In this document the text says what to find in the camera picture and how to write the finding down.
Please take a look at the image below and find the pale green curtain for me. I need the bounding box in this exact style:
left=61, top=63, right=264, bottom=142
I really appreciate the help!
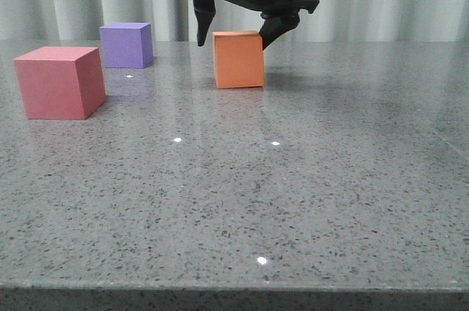
left=0, top=0, right=469, bottom=43

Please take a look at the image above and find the red foam cube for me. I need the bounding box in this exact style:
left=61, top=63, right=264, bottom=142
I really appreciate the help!
left=14, top=46, right=106, bottom=120

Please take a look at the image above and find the purple foam cube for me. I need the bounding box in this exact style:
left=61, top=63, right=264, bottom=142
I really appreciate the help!
left=100, top=22, right=154, bottom=68

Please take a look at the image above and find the orange foam cube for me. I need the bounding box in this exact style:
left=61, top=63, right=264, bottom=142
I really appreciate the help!
left=213, top=31, right=264, bottom=89

